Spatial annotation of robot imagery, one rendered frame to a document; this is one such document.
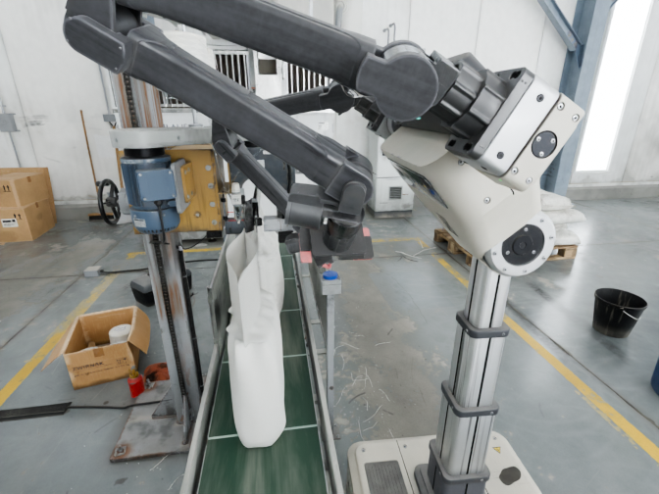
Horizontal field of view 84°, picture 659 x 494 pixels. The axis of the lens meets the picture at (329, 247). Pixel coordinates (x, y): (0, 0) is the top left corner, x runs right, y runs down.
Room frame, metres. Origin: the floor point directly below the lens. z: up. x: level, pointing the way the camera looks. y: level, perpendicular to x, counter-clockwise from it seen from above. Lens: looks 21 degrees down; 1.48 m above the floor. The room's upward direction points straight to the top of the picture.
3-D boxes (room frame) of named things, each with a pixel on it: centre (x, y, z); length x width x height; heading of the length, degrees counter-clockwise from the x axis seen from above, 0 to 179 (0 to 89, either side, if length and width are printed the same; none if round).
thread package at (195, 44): (1.25, 0.45, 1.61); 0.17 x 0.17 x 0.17
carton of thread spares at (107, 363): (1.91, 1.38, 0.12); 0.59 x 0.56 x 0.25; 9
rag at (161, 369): (1.76, 1.01, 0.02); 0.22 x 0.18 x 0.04; 9
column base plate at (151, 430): (1.46, 0.81, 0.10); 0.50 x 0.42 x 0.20; 9
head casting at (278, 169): (1.54, 0.27, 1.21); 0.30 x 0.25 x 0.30; 9
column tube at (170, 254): (1.45, 0.70, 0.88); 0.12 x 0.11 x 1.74; 99
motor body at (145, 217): (1.22, 0.60, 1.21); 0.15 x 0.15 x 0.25
